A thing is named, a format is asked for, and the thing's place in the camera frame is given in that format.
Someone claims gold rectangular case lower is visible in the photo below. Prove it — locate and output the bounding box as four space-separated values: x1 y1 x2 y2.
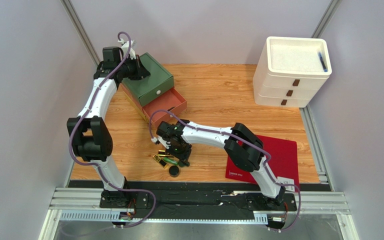
152 154 169 169

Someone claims pink drawer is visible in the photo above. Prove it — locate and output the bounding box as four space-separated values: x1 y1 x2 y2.
121 85 187 124

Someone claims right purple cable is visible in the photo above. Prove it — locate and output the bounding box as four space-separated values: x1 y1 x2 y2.
148 109 303 233

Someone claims green lipstick tube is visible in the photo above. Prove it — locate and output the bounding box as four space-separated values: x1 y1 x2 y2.
163 157 178 166

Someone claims green top drawer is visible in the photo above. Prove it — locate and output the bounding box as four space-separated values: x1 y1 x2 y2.
122 52 174 107

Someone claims white three-drawer organizer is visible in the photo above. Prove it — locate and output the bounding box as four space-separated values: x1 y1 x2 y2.
253 36 333 108

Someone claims gold rectangular case upper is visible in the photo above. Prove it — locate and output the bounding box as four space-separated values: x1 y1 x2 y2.
157 150 173 158

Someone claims black round compact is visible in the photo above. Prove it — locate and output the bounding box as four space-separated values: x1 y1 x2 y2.
168 165 180 178

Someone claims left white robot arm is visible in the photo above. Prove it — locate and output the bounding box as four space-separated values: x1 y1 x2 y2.
66 43 150 203

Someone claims blue pen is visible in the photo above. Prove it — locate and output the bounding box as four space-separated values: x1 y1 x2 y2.
317 51 328 73

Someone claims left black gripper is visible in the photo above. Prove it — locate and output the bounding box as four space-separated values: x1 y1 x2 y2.
118 56 152 82

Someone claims aluminium frame rail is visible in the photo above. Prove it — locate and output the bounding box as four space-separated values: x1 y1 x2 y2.
39 187 360 240

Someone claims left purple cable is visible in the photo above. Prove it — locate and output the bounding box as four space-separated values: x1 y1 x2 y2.
68 31 157 229

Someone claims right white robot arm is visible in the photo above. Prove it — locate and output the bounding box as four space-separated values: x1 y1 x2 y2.
150 119 286 205

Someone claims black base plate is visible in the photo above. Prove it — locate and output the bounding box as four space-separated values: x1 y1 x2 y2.
99 181 320 221

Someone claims gold rectangular case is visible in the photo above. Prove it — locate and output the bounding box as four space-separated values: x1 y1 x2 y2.
157 150 173 158
152 154 169 169

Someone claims red mirror board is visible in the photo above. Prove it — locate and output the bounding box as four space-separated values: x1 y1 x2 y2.
225 135 300 192

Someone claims yellow bottom drawer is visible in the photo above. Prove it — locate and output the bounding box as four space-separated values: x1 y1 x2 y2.
125 95 149 123

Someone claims purple cable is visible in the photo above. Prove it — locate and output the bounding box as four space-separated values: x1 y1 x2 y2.
68 31 157 229
148 109 303 233

